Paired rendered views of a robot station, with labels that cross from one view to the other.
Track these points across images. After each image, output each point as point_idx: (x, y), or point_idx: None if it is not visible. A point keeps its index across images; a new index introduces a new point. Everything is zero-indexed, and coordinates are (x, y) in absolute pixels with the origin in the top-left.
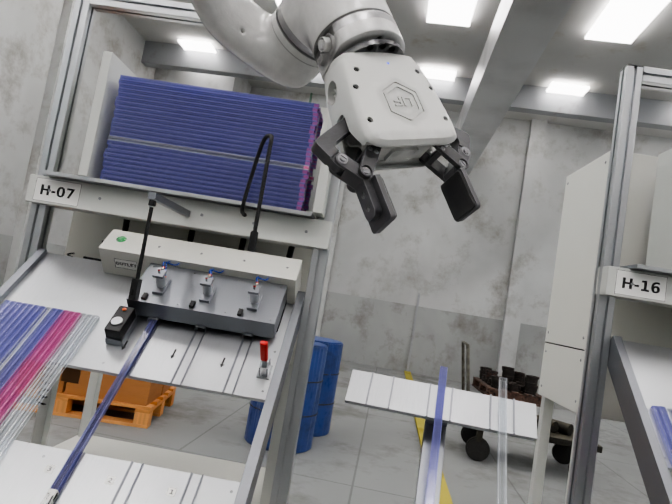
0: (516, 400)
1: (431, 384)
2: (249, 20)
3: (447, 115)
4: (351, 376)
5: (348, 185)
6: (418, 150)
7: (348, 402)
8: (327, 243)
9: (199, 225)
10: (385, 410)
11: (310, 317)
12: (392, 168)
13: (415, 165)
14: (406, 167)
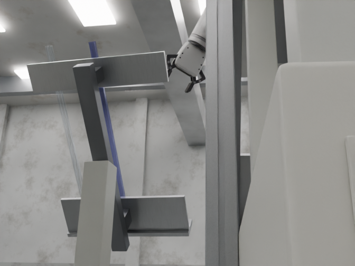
0: (40, 63)
1: (101, 57)
2: None
3: (175, 59)
4: (165, 58)
5: (195, 83)
6: (180, 68)
7: (165, 82)
8: None
9: None
10: (136, 84)
11: None
12: (185, 72)
13: (179, 66)
14: (181, 69)
